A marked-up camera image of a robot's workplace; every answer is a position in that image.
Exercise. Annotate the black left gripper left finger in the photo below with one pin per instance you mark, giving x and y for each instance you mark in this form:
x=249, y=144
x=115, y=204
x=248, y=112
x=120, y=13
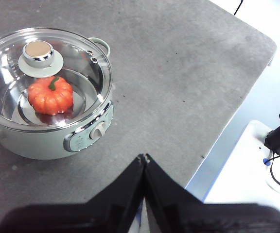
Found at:
x=101, y=213

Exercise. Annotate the orange pumpkin with green stem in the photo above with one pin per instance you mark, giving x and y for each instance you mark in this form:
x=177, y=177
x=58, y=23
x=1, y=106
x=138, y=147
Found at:
x=50, y=99

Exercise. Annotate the glass lid with green knob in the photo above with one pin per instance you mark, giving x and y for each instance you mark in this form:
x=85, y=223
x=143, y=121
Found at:
x=36, y=49

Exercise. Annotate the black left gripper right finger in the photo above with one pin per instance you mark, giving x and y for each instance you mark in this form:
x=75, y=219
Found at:
x=191, y=216

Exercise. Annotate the pale green electric cooking pot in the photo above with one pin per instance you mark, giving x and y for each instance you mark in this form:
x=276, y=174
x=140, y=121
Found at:
x=45, y=148

